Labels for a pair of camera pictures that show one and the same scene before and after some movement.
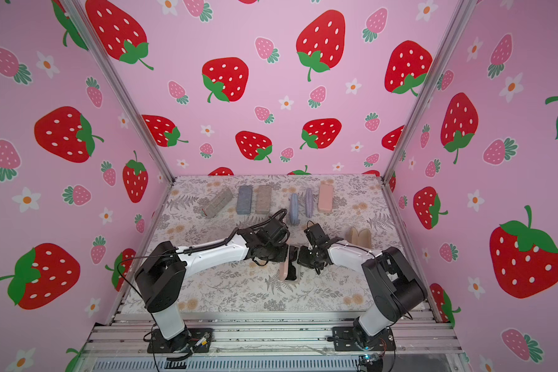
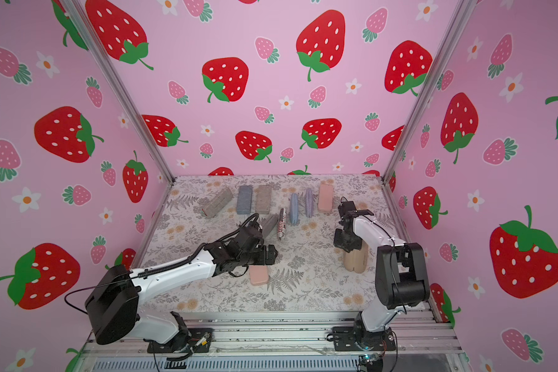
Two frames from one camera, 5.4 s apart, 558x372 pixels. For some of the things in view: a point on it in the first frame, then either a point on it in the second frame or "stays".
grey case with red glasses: (218, 203) stays
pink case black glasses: (289, 270) to (258, 274)
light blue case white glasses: (294, 218) stays
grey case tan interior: (308, 202) stays
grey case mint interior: (263, 198) stays
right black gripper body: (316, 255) to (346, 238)
